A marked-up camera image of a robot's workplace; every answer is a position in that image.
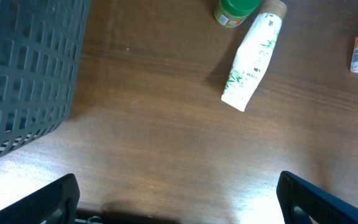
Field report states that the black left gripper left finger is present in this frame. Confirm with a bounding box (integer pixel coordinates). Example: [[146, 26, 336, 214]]
[[0, 174, 80, 224]]

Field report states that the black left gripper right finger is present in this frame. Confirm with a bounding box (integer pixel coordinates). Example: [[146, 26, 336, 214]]
[[276, 171, 358, 223]]

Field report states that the white tube with tan cap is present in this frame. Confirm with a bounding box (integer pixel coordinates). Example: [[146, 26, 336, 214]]
[[221, 0, 287, 112]]

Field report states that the green lidded jar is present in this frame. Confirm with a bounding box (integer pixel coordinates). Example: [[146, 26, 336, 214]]
[[214, 0, 262, 28]]

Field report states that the dark grey plastic basket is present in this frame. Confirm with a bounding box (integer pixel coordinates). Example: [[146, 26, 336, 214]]
[[0, 0, 91, 157]]

